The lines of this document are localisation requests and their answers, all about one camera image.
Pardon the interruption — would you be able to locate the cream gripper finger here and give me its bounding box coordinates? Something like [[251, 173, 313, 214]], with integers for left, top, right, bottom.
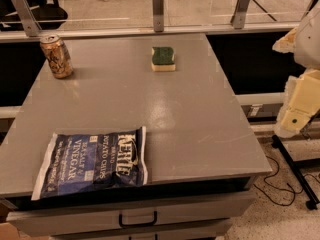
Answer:
[[274, 69, 320, 138]]

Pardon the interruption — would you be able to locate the orange soda can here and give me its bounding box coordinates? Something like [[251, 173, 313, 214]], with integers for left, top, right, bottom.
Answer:
[[40, 35, 73, 79]]

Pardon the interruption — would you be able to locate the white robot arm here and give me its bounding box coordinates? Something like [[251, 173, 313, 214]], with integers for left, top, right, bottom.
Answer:
[[272, 4, 320, 138]]

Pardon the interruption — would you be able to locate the black stand leg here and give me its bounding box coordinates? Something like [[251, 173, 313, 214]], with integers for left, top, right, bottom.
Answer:
[[272, 135, 320, 210]]

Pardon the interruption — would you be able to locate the green and yellow sponge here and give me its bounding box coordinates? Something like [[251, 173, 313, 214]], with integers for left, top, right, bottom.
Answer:
[[151, 47, 176, 72]]

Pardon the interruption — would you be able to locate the blue kettle chips bag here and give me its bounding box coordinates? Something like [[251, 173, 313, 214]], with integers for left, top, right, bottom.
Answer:
[[31, 126, 148, 201]]

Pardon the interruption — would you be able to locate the black office chair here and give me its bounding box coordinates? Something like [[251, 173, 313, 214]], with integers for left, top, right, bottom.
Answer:
[[0, 0, 68, 31]]

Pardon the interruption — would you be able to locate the black floor cable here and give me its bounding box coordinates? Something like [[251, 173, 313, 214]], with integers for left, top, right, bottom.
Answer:
[[253, 155, 320, 207]]

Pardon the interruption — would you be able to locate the right metal bracket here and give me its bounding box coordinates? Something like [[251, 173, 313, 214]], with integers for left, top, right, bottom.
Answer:
[[230, 0, 250, 29]]

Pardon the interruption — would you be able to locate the metal bracket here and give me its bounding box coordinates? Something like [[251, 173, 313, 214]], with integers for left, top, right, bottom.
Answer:
[[152, 0, 164, 32], [11, 0, 41, 37], [230, 0, 250, 29]]

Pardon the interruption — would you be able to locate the middle metal bracket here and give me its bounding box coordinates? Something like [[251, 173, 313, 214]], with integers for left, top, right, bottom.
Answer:
[[152, 0, 164, 32]]

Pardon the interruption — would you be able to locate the left metal bracket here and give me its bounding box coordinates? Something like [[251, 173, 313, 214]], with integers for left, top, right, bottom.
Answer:
[[11, 0, 41, 37]]

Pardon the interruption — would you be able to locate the grey drawer with black handle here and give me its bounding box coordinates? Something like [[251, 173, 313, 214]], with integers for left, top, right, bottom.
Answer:
[[7, 191, 255, 236]]

